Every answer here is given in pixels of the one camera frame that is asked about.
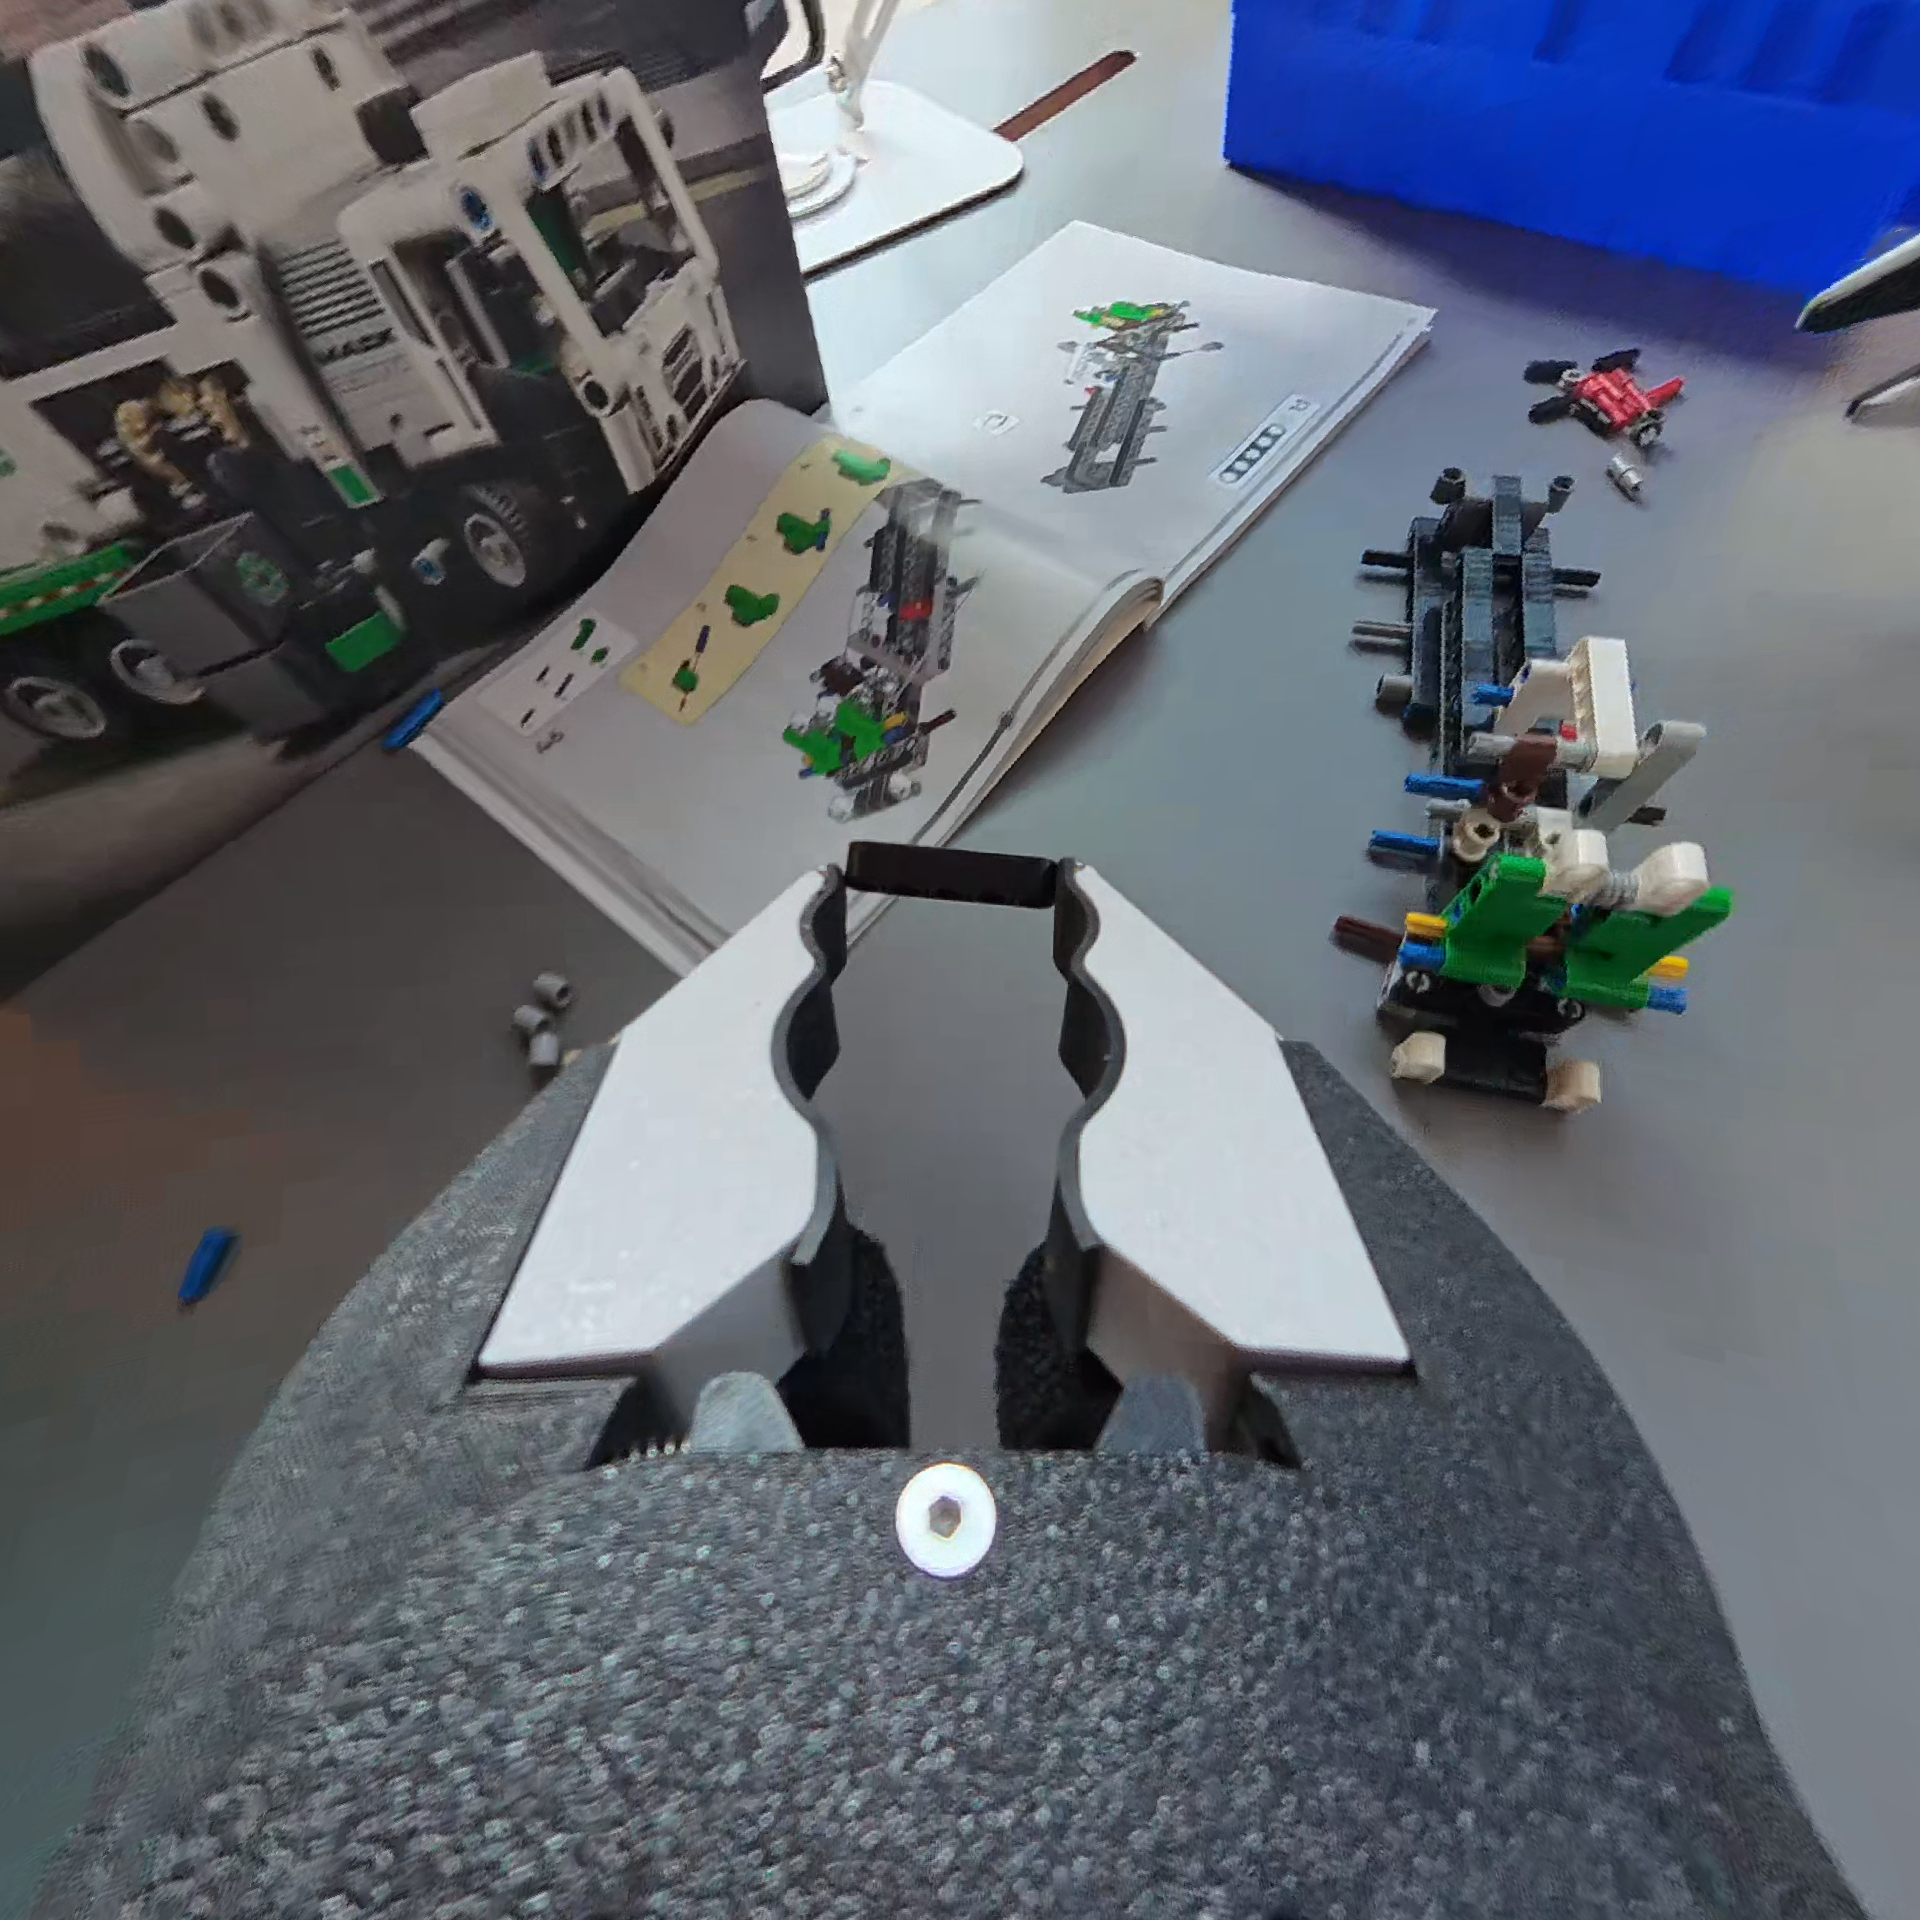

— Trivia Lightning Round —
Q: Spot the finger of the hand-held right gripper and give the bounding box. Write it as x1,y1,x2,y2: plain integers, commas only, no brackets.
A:
1795,223,1920,336

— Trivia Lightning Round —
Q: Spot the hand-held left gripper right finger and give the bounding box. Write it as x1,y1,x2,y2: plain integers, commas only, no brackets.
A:
1050,856,1419,1390

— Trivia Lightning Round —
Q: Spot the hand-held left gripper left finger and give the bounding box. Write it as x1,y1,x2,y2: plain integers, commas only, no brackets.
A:
478,862,855,1382

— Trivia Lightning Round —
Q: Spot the black lego beam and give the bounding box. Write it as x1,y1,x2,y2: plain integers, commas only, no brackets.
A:
844,844,1074,913

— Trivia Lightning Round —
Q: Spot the green lego connector piece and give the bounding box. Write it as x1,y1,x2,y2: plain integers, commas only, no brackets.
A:
1558,884,1735,1014

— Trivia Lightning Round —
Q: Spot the lego truck chassis model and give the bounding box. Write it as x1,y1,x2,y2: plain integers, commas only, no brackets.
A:
1334,470,1735,1115

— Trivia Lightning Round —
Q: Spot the open lego instruction booklet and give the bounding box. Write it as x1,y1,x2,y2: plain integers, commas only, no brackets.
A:
412,222,1439,976

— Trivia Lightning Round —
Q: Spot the black lego set box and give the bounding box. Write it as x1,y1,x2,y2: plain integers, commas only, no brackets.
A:
0,0,829,817

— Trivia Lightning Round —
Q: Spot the pile of red black pins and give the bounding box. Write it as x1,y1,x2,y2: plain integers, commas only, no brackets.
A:
1523,348,1690,448

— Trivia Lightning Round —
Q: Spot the blue plastic bin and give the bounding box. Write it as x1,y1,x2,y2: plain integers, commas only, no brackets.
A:
1223,0,1920,294

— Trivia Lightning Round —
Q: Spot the brown tape strip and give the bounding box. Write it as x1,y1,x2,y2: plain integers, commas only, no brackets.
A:
992,48,1138,139

